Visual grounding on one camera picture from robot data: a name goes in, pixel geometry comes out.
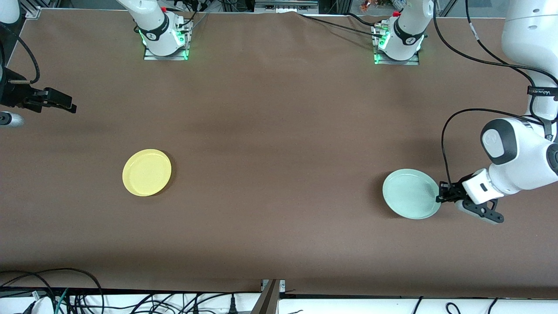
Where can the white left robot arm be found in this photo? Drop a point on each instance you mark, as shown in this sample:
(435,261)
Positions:
(525,161)

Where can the pale green round plate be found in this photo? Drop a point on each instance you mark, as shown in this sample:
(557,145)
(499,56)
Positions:
(410,194)

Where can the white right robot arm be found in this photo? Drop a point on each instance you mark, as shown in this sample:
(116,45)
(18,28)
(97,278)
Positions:
(152,26)

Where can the aluminium frame corner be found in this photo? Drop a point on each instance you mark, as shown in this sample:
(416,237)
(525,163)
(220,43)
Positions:
(31,8)

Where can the grey power strip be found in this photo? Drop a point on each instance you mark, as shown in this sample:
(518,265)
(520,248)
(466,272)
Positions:
(285,5)

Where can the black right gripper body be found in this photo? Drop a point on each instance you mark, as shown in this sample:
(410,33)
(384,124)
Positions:
(13,93)

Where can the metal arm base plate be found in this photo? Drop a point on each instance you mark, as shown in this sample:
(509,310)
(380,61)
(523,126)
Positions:
(168,54)
(394,62)

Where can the yellow round plate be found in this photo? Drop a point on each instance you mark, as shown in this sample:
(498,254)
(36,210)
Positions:
(147,172)

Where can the white lower shelf board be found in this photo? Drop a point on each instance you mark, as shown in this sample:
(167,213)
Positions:
(436,306)

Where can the aluminium profile strut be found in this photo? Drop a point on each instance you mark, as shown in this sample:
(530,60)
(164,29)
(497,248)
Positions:
(268,298)

